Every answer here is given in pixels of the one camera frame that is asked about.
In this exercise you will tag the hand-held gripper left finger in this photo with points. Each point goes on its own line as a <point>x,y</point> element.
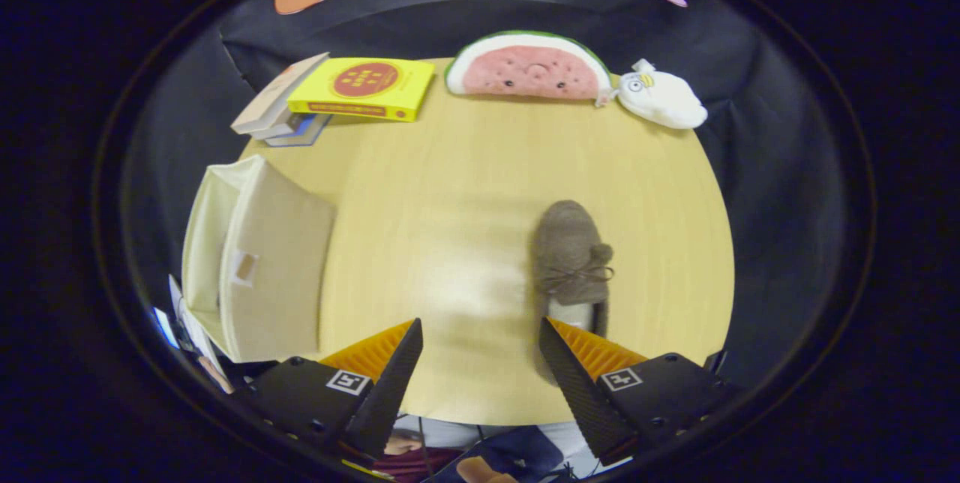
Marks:
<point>390,389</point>

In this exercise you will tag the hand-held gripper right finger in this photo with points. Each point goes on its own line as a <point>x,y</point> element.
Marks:
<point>577,393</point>

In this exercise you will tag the brown moccasin shoe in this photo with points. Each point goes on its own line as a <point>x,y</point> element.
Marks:
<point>570,243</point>

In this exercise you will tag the cream fabric storage box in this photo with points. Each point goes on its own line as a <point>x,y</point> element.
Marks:
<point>277,258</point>

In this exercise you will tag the dark red cloth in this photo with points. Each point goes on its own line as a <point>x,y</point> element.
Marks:
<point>409,464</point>

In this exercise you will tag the person's blue clothing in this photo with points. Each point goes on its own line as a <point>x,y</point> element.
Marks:
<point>517,449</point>

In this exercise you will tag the small black object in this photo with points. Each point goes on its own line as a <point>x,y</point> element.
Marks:
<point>716,361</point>

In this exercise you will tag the blue book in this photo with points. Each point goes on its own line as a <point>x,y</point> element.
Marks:
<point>304,134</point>

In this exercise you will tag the white plush toy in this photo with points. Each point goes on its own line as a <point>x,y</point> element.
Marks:
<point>667,100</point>

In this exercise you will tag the yellow book with red circle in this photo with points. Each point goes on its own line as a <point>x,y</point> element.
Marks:
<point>375,82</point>

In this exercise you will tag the beige book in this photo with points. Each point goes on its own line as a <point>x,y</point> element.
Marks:
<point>270,104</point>

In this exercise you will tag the watermelon slice plush toy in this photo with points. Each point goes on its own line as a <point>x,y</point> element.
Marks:
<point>532,70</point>

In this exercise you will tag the black backdrop cloth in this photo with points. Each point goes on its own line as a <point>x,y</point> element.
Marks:
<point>750,55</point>

